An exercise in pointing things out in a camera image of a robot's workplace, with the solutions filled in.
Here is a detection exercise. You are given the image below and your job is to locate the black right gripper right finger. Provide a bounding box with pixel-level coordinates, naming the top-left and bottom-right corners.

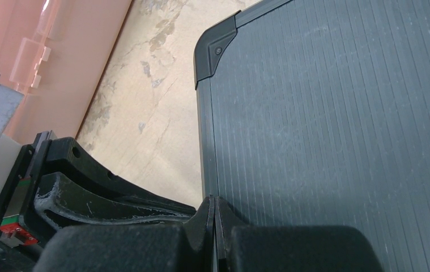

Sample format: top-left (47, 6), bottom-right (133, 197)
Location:
top-left (214, 197), bottom-right (383, 271)

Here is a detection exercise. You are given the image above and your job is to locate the pink translucent plastic storage box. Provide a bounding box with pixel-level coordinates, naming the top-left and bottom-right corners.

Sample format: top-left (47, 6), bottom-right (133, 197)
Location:
top-left (0, 1), bottom-right (131, 144)

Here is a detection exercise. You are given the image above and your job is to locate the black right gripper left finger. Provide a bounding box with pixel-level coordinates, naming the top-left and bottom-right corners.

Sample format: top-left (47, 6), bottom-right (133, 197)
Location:
top-left (34, 196), bottom-right (215, 271)

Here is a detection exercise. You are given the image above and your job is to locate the black poker set case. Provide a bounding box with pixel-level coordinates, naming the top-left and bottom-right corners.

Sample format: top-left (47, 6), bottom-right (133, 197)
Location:
top-left (194, 1), bottom-right (430, 271)

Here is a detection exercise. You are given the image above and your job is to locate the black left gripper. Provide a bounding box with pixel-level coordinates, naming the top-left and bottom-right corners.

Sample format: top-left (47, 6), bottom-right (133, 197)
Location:
top-left (0, 131), bottom-right (196, 248)

